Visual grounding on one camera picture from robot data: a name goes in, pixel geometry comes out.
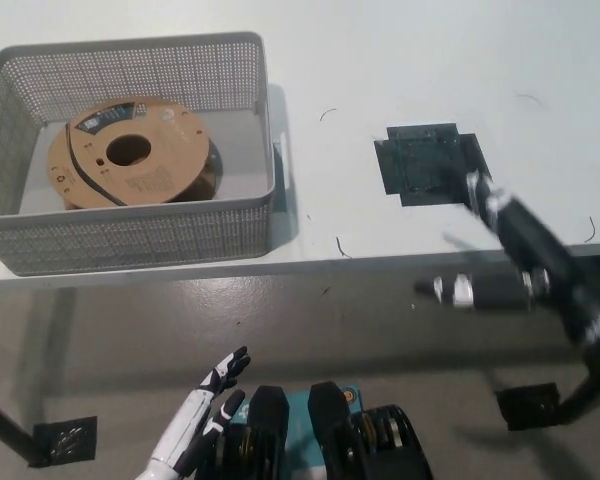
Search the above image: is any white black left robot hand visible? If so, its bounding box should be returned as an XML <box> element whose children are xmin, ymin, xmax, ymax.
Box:
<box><xmin>148</xmin><ymin>345</ymin><xmax>253</xmax><ymax>475</ymax></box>

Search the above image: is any black teal robot body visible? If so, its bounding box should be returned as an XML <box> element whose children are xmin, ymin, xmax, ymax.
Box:
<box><xmin>199</xmin><ymin>381</ymin><xmax>437</xmax><ymax>480</ymax></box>

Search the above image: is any black table leg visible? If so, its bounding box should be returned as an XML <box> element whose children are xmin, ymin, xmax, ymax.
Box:
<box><xmin>0</xmin><ymin>391</ymin><xmax>44</xmax><ymax>465</ymax></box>
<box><xmin>554</xmin><ymin>369</ymin><xmax>600</xmax><ymax>417</ymax></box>

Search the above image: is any cardboard filament spool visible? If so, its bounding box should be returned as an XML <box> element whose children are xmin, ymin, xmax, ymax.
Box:
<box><xmin>45</xmin><ymin>100</ymin><xmax>225</xmax><ymax>210</ymax></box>

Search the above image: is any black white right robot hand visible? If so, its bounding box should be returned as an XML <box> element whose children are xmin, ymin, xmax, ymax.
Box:
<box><xmin>412</xmin><ymin>169</ymin><xmax>600</xmax><ymax>347</ymax></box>

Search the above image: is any grey perforated storage basket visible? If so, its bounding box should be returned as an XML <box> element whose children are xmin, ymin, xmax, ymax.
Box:
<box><xmin>0</xmin><ymin>31</ymin><xmax>281</xmax><ymax>278</ymax></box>

